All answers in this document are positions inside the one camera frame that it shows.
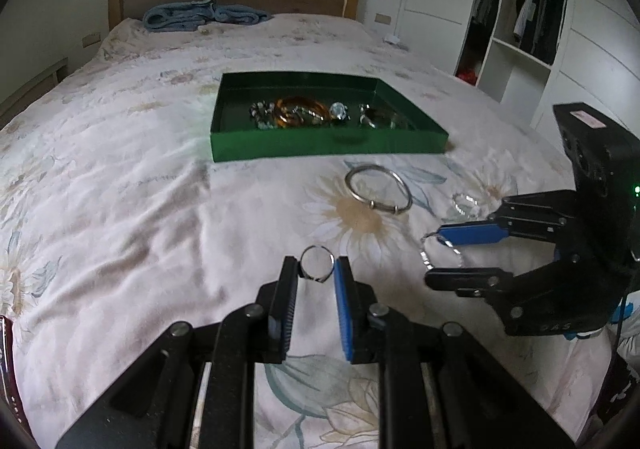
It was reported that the small silver ring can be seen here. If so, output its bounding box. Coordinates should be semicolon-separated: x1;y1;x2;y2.
297;244;338;285

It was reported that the twisted silver bangle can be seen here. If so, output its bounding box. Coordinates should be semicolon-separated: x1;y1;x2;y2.
451;192;483;220
420;231;464;271

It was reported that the plain silver bangle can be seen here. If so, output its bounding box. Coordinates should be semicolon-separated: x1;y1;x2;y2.
344;164;413;215

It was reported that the amber bangle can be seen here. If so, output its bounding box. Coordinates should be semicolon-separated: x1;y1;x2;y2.
272;96;331;128

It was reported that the beaded bracelet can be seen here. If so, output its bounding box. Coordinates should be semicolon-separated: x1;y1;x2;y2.
247;100;279;130

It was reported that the dark jade bangle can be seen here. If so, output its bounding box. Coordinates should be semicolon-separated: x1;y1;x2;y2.
359;104;410;129

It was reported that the green jewelry box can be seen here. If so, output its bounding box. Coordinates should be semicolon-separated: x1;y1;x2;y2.
210;71;448;162

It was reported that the gloved right hand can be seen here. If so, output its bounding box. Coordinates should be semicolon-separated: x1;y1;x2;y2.
563;299;639;341

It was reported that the floral bed duvet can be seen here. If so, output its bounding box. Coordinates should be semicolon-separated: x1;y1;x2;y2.
1;14;611;448

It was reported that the white wardrobe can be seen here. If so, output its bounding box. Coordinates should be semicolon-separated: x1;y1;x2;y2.
397;0;639;144

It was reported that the photo book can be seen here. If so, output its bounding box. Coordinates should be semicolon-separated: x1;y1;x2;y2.
0;316;24;426

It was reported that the blue folded towel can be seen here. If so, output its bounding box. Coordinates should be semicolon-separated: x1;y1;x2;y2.
142;0;272;33

